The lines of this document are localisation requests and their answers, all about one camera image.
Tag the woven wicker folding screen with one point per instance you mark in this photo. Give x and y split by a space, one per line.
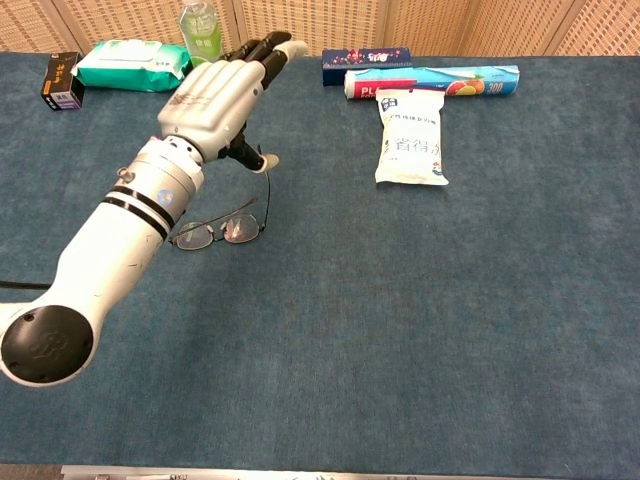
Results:
350 25

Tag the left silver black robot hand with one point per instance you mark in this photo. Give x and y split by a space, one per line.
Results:
210 105

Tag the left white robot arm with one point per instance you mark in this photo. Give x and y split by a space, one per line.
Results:
110 250

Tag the green wet wipes pack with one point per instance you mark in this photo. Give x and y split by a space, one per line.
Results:
130 67

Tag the silver aluminium table rail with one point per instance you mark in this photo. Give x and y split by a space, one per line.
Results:
350 472

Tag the small black carton box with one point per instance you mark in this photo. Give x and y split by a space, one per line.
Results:
60 80

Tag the white plastic bag pack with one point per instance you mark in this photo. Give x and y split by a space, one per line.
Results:
410 145

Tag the black wire-frame eyeglasses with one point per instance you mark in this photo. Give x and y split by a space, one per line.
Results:
242 230

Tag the long dark blue box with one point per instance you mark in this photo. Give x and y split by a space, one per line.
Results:
350 57

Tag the clear bottle green label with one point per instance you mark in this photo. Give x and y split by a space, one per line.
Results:
200 30

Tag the blue plastic wrap box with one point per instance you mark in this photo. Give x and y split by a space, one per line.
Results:
425 80

